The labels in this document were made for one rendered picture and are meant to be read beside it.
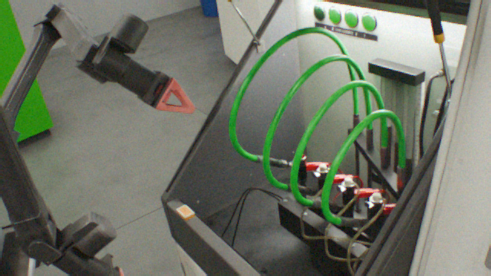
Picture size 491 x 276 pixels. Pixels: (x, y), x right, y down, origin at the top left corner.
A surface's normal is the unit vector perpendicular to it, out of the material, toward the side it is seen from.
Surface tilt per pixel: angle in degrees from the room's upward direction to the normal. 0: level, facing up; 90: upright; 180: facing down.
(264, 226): 0
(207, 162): 90
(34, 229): 90
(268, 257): 0
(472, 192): 76
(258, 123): 90
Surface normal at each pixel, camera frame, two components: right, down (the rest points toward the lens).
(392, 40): -0.81, 0.38
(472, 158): -0.82, 0.16
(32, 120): 0.67, 0.29
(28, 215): 0.33, 0.21
